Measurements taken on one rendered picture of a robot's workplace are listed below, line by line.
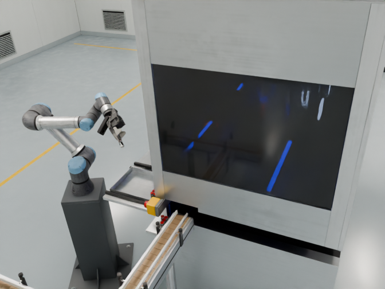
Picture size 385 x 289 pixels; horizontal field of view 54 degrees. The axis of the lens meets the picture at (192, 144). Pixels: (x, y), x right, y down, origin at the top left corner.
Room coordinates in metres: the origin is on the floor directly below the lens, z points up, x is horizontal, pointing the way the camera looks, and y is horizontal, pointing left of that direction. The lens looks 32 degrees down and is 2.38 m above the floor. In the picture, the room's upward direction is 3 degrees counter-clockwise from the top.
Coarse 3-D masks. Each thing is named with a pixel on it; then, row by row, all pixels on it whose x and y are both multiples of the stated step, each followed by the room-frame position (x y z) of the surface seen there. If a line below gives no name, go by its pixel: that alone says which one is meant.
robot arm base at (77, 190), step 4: (88, 180) 2.05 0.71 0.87; (72, 184) 2.04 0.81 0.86; (76, 184) 2.01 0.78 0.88; (80, 184) 2.01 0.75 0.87; (84, 184) 2.02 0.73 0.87; (88, 184) 2.04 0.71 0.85; (92, 184) 2.07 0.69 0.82; (72, 188) 2.03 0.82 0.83; (76, 188) 2.01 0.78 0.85; (80, 188) 2.01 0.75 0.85; (84, 188) 2.01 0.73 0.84; (88, 188) 2.03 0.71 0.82; (92, 188) 2.05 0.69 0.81; (72, 192) 2.02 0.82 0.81; (76, 192) 2.00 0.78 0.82; (80, 192) 2.00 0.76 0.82; (84, 192) 2.00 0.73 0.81; (88, 192) 2.01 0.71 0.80
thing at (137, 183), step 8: (136, 168) 2.11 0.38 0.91; (128, 176) 2.06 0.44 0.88; (136, 176) 2.06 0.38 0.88; (144, 176) 2.05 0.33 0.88; (152, 176) 2.05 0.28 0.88; (120, 184) 1.98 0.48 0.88; (128, 184) 1.97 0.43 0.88; (136, 184) 1.97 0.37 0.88; (144, 184) 1.97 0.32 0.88; (152, 184) 1.96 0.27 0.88; (120, 192) 1.86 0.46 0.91; (128, 192) 1.89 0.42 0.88; (136, 192) 1.89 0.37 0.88; (144, 192) 1.88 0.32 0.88; (144, 200) 1.78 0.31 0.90
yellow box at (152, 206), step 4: (152, 200) 1.62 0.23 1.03; (156, 200) 1.62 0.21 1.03; (160, 200) 1.62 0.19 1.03; (148, 204) 1.59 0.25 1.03; (152, 204) 1.59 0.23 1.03; (156, 204) 1.59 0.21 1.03; (148, 208) 1.59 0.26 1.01; (152, 208) 1.58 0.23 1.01; (156, 208) 1.56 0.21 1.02; (148, 212) 1.59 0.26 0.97; (152, 212) 1.58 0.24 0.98; (156, 212) 1.57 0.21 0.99; (156, 216) 1.57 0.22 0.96
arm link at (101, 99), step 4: (100, 92) 2.19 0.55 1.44; (96, 96) 2.18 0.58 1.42; (100, 96) 2.16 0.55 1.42; (104, 96) 2.17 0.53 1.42; (96, 100) 2.16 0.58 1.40; (100, 100) 2.14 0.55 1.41; (104, 100) 2.14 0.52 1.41; (108, 100) 2.16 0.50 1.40; (96, 104) 2.15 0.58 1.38; (100, 104) 2.12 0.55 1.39; (104, 104) 2.11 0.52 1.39; (96, 108) 2.14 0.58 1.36; (100, 108) 2.11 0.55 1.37
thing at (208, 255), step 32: (192, 256) 1.58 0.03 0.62; (224, 256) 1.49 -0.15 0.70; (256, 256) 1.41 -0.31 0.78; (288, 256) 1.34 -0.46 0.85; (320, 256) 1.30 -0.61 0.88; (192, 288) 1.59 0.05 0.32; (224, 288) 1.49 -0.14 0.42; (256, 288) 1.41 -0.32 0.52; (288, 288) 1.33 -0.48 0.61; (320, 288) 1.26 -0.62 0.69
